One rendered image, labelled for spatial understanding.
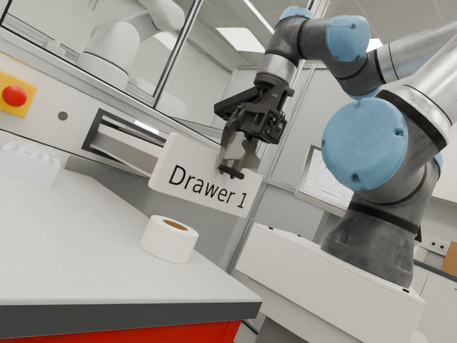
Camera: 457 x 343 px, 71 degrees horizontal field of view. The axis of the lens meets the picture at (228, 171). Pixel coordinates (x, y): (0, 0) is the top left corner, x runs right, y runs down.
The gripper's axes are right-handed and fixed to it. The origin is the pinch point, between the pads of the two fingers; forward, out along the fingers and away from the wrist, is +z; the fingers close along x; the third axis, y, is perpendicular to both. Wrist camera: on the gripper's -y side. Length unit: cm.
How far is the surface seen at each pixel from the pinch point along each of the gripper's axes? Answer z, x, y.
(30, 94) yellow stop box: 1.6, -30.3, -30.6
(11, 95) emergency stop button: 3.3, -33.8, -27.7
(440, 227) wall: -41, 353, -19
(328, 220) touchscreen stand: 1, 86, -14
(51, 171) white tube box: 11.9, -28.2, -9.3
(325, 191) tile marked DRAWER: -10, 75, -15
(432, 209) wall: -56, 354, -32
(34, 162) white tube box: 11.5, -30.8, -10.1
